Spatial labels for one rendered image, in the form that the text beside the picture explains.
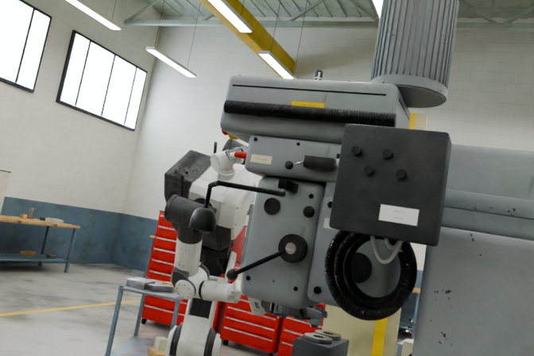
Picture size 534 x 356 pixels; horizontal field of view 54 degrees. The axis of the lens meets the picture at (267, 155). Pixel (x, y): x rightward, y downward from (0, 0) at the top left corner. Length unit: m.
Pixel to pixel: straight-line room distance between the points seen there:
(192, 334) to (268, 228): 0.86
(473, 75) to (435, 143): 9.95
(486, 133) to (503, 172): 9.37
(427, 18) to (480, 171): 0.41
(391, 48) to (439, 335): 0.69
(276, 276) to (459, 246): 0.47
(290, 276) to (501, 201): 0.52
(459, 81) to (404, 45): 9.56
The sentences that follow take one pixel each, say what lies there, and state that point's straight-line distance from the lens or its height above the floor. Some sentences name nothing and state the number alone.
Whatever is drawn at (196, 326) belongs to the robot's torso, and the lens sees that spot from 2.13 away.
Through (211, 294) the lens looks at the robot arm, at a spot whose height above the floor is 1.23.
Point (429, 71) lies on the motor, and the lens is 1.37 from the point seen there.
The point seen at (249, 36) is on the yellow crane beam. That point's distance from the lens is 9.67.
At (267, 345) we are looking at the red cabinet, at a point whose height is 0.16.
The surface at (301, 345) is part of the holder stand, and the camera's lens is 1.75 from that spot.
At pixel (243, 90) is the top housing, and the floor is 1.84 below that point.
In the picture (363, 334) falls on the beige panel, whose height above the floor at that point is 1.00.
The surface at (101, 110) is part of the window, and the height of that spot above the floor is 3.31.
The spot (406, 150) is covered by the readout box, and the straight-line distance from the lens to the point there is 1.02.
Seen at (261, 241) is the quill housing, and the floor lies 1.46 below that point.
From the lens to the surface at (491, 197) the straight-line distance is 1.26.
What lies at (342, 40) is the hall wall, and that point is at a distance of 11.64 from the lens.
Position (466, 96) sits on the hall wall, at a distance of 10.83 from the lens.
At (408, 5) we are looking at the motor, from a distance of 1.42.
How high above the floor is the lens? 1.50
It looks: 8 degrees up
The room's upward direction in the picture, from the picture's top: 10 degrees clockwise
